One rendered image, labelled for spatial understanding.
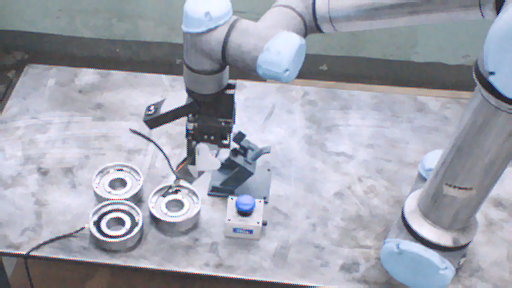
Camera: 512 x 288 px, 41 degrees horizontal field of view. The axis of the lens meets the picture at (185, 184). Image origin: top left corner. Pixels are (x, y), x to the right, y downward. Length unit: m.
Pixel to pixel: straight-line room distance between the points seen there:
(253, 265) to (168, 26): 1.87
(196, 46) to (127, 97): 0.61
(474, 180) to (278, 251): 0.46
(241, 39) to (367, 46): 2.02
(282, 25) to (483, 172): 0.36
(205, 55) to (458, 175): 0.41
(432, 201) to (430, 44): 2.03
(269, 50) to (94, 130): 0.66
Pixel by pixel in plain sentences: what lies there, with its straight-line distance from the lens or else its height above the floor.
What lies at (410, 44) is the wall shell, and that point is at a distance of 3.05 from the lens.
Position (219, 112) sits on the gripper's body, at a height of 1.09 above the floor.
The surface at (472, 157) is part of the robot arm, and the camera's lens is 0.99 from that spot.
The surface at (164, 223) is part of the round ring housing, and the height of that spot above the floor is 0.83.
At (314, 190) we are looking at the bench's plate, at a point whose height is 0.80.
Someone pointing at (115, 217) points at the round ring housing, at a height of 0.83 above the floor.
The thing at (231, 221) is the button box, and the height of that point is 0.84.
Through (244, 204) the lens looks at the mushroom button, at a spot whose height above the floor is 0.87.
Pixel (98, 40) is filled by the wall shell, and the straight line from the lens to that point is 3.14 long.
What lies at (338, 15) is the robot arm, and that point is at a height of 1.27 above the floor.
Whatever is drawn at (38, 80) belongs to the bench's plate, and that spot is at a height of 0.80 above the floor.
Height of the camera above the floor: 1.84
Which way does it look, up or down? 46 degrees down
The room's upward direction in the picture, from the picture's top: straight up
